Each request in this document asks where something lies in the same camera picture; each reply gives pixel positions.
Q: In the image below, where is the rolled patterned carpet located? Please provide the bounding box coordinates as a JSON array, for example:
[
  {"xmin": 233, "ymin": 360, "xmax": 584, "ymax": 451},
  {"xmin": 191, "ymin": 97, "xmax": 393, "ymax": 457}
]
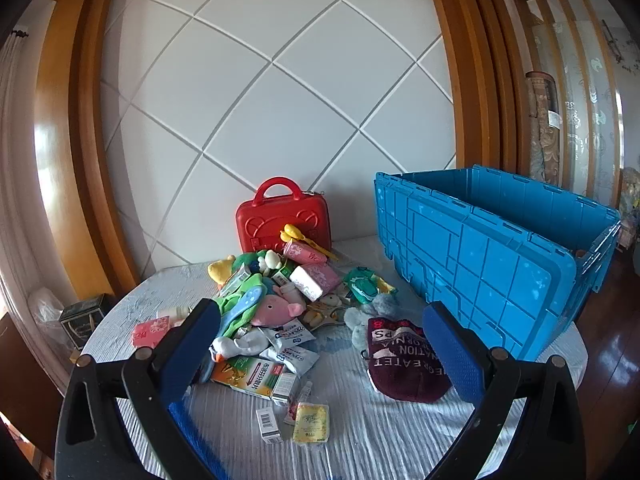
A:
[{"xmin": 525, "ymin": 71, "xmax": 563, "ymax": 188}]

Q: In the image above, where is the orange green medicine box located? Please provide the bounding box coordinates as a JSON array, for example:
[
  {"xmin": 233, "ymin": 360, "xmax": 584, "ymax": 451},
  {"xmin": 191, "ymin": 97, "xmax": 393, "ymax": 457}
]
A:
[{"xmin": 210, "ymin": 355, "xmax": 286, "ymax": 401}]

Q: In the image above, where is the green wet wipes pack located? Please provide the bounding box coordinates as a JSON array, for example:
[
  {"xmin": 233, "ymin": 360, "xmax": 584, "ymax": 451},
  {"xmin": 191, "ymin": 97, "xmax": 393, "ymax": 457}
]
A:
[{"xmin": 344, "ymin": 266, "xmax": 398, "ymax": 306}]

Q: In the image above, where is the pink cylindrical pack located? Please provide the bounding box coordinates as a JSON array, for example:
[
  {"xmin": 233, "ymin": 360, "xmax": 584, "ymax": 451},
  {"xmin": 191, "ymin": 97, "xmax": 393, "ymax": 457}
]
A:
[{"xmin": 282, "ymin": 241, "xmax": 328, "ymax": 266}]

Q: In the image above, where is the red toy suitcase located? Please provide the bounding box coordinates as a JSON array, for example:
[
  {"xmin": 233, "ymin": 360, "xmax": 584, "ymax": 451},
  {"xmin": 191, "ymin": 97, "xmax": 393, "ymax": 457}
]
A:
[{"xmin": 235, "ymin": 176, "xmax": 331, "ymax": 256}]

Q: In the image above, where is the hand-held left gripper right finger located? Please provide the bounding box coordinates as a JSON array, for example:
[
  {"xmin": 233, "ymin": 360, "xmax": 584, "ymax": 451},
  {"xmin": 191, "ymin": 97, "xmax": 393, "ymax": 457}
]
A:
[{"xmin": 422, "ymin": 301, "xmax": 587, "ymax": 480}]

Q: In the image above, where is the green flower plush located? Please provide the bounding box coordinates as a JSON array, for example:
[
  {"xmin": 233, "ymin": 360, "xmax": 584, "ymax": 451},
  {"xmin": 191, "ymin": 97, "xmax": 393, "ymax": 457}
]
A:
[{"xmin": 232, "ymin": 249, "xmax": 283, "ymax": 277}]

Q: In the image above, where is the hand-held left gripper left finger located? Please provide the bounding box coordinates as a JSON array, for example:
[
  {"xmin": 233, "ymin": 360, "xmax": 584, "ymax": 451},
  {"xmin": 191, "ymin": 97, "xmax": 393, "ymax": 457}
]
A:
[{"xmin": 54, "ymin": 299, "xmax": 226, "ymax": 480}]

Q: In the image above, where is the white duck plush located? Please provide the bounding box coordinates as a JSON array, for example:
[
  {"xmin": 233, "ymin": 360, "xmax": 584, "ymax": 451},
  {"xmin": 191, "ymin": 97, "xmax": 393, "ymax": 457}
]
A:
[{"xmin": 209, "ymin": 330, "xmax": 271, "ymax": 363}]

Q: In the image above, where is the pink flat packet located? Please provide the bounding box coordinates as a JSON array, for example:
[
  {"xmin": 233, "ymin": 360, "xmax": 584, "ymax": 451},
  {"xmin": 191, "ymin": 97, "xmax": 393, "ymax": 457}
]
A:
[{"xmin": 131, "ymin": 316, "xmax": 176, "ymax": 348}]

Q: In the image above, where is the white blue sachet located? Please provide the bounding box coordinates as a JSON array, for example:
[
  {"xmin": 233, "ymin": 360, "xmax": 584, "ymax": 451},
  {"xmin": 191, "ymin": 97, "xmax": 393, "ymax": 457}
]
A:
[
  {"xmin": 265, "ymin": 325, "xmax": 316, "ymax": 346},
  {"xmin": 275, "ymin": 344, "xmax": 321, "ymax": 376}
]

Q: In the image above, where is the black cardboard box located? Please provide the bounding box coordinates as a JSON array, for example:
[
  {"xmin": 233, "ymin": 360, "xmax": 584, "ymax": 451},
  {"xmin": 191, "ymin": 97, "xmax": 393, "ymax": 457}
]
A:
[{"xmin": 59, "ymin": 294, "xmax": 118, "ymax": 352}]

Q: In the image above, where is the grey plush toy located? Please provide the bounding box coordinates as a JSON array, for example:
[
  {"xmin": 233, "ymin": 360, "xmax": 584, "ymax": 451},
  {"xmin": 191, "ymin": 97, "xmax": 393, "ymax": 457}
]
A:
[{"xmin": 344, "ymin": 292, "xmax": 401, "ymax": 348}]

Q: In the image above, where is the yellow sachet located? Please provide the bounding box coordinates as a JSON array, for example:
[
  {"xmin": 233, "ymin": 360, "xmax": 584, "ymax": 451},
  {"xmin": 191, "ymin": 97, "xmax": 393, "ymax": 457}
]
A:
[{"xmin": 291, "ymin": 401, "xmax": 331, "ymax": 445}]

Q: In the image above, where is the green plush toy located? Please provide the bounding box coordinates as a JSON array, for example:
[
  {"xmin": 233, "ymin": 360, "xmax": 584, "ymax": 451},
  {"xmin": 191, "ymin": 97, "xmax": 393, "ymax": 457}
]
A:
[{"xmin": 212, "ymin": 272, "xmax": 273, "ymax": 341}]

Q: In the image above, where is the pink pig plush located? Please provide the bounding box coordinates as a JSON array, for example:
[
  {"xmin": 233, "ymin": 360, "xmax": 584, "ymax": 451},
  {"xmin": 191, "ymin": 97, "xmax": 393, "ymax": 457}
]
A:
[{"xmin": 250, "ymin": 292, "xmax": 307, "ymax": 328}]

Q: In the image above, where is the maroon knit beanie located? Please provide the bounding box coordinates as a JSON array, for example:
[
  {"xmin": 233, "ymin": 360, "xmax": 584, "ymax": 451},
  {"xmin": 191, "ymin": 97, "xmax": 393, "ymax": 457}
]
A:
[{"xmin": 366, "ymin": 316, "xmax": 453, "ymax": 403}]

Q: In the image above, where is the yellow plush toy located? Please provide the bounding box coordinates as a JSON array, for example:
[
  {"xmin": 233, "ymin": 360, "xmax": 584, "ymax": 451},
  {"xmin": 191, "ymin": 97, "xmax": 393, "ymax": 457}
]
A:
[{"xmin": 207, "ymin": 255, "xmax": 237, "ymax": 283}]

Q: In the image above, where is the beige bear keychain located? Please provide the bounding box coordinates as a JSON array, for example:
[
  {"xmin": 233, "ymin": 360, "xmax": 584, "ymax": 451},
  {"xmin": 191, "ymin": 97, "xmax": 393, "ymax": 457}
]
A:
[{"xmin": 304, "ymin": 292, "xmax": 346, "ymax": 328}]

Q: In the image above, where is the small white barcode box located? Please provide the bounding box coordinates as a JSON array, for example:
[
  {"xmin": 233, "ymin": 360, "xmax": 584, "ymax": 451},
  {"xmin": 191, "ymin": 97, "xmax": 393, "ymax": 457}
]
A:
[{"xmin": 255, "ymin": 406, "xmax": 283, "ymax": 445}]

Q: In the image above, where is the blue plastic crate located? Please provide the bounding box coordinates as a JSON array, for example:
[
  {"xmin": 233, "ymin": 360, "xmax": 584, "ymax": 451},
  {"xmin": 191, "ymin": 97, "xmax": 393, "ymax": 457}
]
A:
[{"xmin": 374, "ymin": 166, "xmax": 622, "ymax": 363}]

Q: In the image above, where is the small green white box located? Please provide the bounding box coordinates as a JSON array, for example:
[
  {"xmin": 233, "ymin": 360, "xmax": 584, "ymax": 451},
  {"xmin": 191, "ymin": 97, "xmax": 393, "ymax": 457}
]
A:
[{"xmin": 270, "ymin": 371, "xmax": 301, "ymax": 407}]

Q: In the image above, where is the white green medicine box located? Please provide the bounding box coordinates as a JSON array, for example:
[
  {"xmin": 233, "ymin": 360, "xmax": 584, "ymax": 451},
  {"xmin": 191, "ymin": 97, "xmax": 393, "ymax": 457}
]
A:
[{"xmin": 220, "ymin": 265, "xmax": 253, "ymax": 296}]

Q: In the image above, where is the round desktop white cloth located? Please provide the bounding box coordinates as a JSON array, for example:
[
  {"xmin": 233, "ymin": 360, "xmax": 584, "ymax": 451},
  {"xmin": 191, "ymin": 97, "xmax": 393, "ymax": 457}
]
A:
[{"xmin": 67, "ymin": 237, "xmax": 588, "ymax": 480}]

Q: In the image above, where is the pink tissue pack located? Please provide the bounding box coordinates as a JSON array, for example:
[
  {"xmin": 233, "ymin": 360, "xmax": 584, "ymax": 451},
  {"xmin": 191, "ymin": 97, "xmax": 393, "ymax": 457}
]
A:
[{"xmin": 289, "ymin": 262, "xmax": 342, "ymax": 302}]

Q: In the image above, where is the wooden slat partition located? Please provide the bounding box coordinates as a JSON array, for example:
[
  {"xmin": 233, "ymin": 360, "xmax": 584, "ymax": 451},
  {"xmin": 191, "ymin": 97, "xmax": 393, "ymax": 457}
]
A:
[{"xmin": 505, "ymin": 0, "xmax": 626, "ymax": 211}]

